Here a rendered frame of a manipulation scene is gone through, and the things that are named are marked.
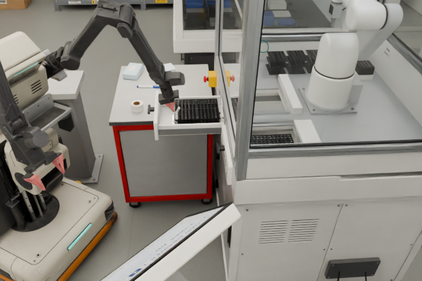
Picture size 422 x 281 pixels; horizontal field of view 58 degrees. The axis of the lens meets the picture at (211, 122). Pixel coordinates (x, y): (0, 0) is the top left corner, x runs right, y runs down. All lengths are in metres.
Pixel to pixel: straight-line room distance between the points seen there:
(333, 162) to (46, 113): 1.21
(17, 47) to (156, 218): 1.44
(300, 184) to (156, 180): 1.11
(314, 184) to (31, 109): 1.20
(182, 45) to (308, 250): 1.52
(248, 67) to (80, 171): 1.93
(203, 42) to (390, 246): 1.64
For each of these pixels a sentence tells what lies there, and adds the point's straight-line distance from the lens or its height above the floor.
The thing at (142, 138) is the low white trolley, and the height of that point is 0.62.
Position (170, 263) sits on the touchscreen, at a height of 1.18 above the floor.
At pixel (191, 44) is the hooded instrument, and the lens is 2.65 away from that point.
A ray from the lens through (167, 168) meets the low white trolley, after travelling 2.37.
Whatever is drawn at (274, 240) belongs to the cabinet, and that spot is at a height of 0.52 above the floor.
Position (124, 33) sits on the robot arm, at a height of 1.42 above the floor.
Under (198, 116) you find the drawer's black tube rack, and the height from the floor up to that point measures 0.90.
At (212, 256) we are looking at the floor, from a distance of 2.43.
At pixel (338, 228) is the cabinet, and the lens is 1.91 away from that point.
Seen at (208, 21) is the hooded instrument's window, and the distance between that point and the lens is 2.61.
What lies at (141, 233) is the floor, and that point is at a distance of 2.55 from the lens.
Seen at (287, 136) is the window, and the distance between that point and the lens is 1.42.
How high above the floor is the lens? 2.02
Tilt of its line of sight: 37 degrees down
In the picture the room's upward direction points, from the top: 1 degrees clockwise
